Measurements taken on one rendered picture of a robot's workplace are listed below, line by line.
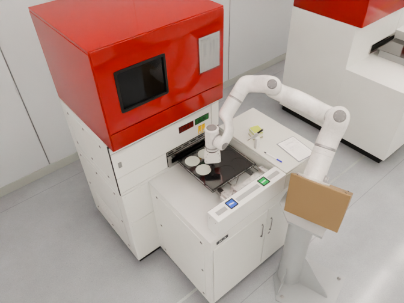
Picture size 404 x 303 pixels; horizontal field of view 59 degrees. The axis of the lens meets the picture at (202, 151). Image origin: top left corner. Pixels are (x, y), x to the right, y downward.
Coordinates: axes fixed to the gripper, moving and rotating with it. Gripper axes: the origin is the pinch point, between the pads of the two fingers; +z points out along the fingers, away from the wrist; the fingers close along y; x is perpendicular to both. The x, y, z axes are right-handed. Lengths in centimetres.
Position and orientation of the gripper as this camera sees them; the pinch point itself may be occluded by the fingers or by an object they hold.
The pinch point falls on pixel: (212, 166)
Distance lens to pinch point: 230.6
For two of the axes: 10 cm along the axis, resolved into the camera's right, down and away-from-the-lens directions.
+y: 9.9, -1.0, 0.6
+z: 0.3, 7.4, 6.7
